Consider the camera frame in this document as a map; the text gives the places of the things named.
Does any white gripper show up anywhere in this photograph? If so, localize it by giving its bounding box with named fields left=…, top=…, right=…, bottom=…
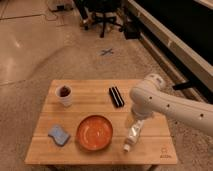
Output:
left=132, top=105, right=153, bottom=120

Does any orange ceramic bowl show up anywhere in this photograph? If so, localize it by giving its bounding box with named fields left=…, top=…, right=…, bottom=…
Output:
left=76, top=115, right=113, bottom=151

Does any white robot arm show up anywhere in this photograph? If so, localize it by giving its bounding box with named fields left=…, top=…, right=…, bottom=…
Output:
left=129, top=74, right=213, bottom=137

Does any white plastic bottle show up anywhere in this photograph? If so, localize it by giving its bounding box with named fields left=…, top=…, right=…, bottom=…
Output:
left=123, top=120, right=144, bottom=152

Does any wooden table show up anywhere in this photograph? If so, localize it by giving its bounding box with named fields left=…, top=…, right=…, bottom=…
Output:
left=25, top=79, right=177, bottom=165

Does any white cup with brown contents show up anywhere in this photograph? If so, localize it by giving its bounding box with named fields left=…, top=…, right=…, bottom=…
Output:
left=55, top=85, right=72, bottom=107

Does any black box on floor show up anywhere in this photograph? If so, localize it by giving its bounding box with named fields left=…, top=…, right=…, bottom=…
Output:
left=124, top=22, right=140, bottom=39

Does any blue sponge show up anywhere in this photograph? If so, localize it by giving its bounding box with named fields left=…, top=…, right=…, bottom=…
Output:
left=48, top=125, right=70, bottom=146

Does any black office chair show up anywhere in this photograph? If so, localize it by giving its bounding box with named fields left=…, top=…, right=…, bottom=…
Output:
left=73, top=0, right=123, bottom=38

